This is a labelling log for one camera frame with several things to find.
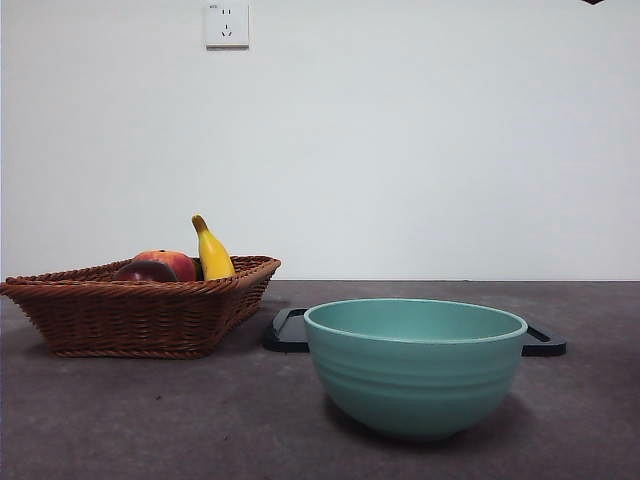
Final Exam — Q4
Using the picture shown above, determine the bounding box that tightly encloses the teal ribbed bowl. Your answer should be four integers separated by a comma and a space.
303, 297, 529, 442

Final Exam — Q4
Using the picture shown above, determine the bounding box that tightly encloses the dark red plum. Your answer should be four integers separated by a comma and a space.
112, 260, 179, 283

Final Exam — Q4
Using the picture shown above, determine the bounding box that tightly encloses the dark rectangular tray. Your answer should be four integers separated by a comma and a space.
262, 307, 568, 357

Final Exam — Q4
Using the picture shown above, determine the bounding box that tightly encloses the yellow banana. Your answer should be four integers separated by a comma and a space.
190, 214, 237, 281

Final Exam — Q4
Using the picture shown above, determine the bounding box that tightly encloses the red orange peach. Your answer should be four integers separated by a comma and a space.
130, 248, 198, 282

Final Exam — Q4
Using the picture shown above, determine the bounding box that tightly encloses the brown wicker basket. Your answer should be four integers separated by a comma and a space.
0, 255, 282, 360

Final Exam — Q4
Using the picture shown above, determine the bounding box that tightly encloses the white wall socket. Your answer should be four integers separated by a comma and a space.
205, 1, 250, 51

